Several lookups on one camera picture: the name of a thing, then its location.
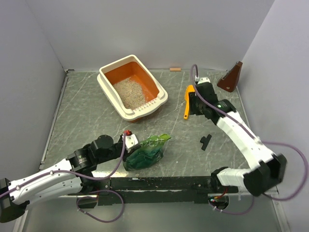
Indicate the green litter bag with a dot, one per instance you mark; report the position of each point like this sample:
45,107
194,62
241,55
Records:
147,154

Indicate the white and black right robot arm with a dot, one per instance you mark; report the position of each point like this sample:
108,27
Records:
266,169

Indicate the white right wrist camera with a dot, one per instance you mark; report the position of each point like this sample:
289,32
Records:
201,80

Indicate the grey cat litter pile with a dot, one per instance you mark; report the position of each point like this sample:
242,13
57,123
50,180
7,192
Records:
130,93

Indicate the yellow plastic litter scoop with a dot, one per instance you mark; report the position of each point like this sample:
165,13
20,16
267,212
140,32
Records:
189,89

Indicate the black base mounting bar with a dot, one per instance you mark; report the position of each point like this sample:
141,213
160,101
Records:
117,190

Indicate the white and orange litter box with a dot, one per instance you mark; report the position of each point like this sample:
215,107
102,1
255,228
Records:
131,67

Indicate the brown wooden wedge stand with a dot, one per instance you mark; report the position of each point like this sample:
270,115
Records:
230,80

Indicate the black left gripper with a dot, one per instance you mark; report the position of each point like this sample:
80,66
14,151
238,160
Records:
126,153

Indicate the black bag clip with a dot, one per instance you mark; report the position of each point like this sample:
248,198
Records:
205,141

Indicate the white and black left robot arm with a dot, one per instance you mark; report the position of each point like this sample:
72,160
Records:
71,175

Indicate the small wooden block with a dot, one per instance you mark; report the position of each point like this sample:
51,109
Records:
175,69

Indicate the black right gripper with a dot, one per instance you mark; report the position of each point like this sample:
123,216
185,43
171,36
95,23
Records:
192,100

